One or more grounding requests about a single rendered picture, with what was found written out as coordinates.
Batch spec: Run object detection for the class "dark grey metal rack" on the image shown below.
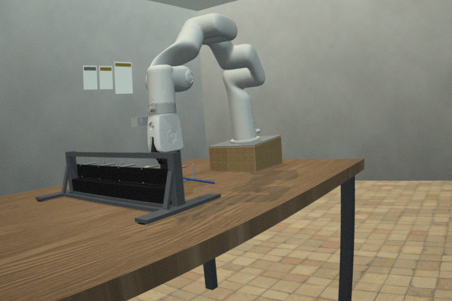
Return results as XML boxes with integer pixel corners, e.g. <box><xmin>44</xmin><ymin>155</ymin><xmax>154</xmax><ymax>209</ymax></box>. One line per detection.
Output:
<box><xmin>36</xmin><ymin>151</ymin><xmax>219</xmax><ymax>225</ymax></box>

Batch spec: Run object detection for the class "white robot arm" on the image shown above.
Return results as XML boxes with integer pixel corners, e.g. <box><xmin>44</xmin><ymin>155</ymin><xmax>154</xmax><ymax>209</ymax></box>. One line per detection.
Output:
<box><xmin>131</xmin><ymin>13</ymin><xmax>265</xmax><ymax>144</ymax></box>

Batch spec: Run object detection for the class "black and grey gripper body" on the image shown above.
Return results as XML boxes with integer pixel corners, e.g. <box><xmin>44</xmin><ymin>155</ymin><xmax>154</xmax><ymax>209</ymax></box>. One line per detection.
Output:
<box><xmin>147</xmin><ymin>113</ymin><xmax>184</xmax><ymax>152</ymax></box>

